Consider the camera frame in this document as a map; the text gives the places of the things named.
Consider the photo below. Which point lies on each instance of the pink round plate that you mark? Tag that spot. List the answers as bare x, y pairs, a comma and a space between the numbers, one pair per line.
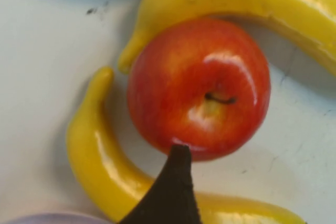
52, 220

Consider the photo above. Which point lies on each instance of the red plastic apple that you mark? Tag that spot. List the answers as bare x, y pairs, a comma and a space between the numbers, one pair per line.
183, 77

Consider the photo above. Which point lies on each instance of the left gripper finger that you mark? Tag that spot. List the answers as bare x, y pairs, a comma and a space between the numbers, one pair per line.
173, 195

